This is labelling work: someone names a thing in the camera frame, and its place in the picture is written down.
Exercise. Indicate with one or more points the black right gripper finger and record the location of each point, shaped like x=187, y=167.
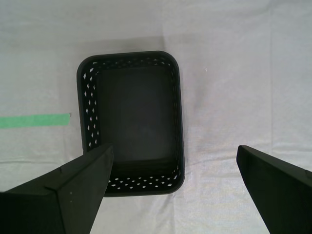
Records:
x=48, y=207
x=285, y=192

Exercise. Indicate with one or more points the black perforated plastic basket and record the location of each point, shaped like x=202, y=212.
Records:
x=136, y=109

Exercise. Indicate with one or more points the long green tape strip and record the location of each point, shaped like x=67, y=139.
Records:
x=34, y=121

